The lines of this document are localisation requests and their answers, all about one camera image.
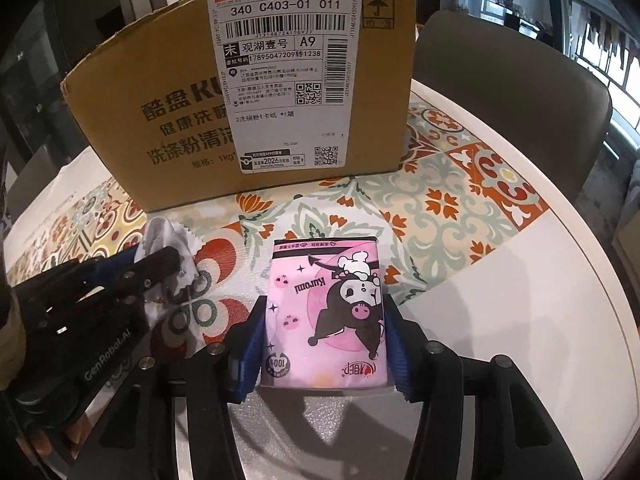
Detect brown cardboard box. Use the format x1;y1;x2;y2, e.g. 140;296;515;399
61;0;416;212

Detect patterned tile tablecloth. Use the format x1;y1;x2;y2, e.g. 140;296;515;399
4;81;639;479

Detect person's hand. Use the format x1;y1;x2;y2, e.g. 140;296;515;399
0;281;26;391

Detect black piano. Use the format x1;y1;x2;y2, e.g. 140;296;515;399
503;10;554;47

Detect pink cartoon tissue pack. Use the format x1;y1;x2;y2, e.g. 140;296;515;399
260;236;388;390

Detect white black patterned cloth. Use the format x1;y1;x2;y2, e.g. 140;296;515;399
134;217;204;325

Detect dark chair right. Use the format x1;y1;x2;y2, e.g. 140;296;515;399
413;11;613;202

